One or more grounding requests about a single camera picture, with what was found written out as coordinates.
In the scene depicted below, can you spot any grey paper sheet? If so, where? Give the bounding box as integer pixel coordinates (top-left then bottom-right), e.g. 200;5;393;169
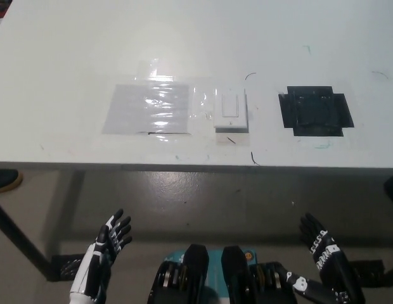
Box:
102;83;191;136

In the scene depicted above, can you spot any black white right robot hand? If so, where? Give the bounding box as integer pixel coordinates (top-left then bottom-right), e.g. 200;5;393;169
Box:
274;212;366;304

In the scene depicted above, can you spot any clear tape piece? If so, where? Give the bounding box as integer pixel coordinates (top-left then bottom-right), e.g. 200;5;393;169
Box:
190;77;219;127

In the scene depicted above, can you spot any beige tape strip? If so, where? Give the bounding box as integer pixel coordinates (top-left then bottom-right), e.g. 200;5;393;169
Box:
215;132;251;147

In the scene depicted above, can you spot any black floor pad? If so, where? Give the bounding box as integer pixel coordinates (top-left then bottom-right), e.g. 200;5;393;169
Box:
350;260;385;280
51;253;85;282

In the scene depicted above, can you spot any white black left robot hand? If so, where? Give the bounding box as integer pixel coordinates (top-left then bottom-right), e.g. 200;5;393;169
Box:
69;208;134;301

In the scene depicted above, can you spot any black tape patch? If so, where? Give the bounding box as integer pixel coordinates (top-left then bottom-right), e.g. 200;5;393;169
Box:
278;85;355;137

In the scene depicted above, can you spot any white table leg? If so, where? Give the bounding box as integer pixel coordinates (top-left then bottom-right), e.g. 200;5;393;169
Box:
60;170;86;254

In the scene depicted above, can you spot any white rocker wall switch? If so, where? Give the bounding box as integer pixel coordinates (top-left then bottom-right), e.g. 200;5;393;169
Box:
213;87;250;134

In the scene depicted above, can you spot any black brown shoe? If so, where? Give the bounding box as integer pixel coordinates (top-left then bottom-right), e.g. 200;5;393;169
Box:
0;169;23;194

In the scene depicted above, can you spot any black diagonal table brace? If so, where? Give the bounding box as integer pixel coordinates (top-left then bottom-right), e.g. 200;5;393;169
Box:
0;196;53;281

